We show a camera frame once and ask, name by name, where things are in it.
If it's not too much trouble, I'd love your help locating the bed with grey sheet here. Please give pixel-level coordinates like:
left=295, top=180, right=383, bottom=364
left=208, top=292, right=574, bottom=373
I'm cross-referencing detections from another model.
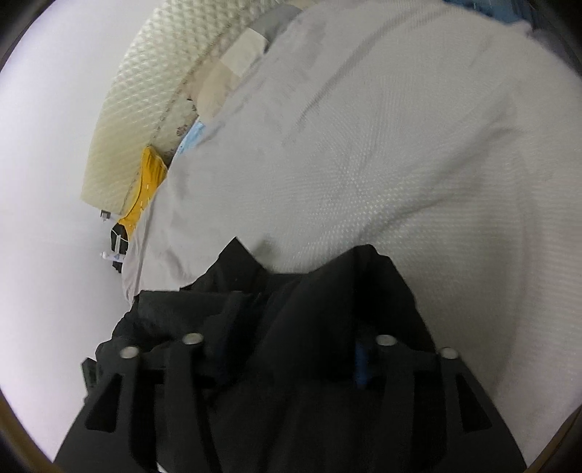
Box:
left=120, top=0, right=582, bottom=461

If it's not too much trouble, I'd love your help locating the light blue patterned sheet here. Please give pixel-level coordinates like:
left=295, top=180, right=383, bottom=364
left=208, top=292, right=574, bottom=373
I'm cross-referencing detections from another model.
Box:
left=175, top=119, right=213, bottom=158

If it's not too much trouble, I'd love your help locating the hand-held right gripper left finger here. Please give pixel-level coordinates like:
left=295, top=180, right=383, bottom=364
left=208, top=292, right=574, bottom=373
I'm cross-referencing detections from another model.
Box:
left=55, top=333, right=220, bottom=473

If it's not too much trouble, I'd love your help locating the black puffer jacket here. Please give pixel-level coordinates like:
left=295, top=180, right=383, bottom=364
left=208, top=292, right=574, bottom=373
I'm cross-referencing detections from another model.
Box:
left=95, top=236, right=438, bottom=473

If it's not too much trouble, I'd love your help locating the patchwork pillow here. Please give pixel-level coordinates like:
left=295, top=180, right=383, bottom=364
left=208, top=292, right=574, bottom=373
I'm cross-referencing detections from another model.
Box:
left=195, top=7, right=302, bottom=124

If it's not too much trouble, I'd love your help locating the yellow pillow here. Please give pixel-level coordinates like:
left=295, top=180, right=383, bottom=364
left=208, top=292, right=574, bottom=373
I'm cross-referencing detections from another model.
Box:
left=118, top=146, right=169, bottom=238

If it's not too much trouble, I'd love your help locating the cream quilted headboard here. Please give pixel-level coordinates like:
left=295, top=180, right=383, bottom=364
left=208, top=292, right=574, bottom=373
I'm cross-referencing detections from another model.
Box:
left=81, top=0, right=302, bottom=214

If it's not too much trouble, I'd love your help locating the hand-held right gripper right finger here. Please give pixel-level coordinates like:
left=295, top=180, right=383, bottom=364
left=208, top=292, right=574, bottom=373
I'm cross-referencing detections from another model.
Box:
left=355, top=334, right=529, bottom=473

